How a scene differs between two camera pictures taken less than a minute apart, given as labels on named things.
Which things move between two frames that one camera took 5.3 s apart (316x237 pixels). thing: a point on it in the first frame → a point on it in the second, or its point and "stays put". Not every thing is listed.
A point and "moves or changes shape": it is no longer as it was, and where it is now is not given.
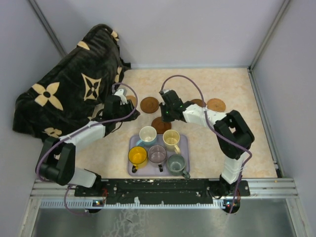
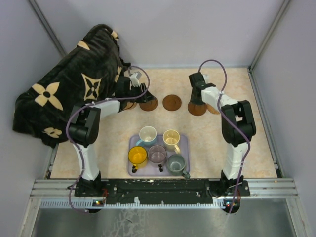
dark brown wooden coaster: x=161 y=127 moves or changes shape
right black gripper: x=164 y=117 → x=193 y=100
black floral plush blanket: x=74 y=93 stays put
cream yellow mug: x=171 y=138 stays put
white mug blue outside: x=147 y=136 stays put
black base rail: x=163 y=192 stays put
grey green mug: x=176 y=165 stays put
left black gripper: x=129 y=106 → x=143 y=98
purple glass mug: x=157 y=154 stays put
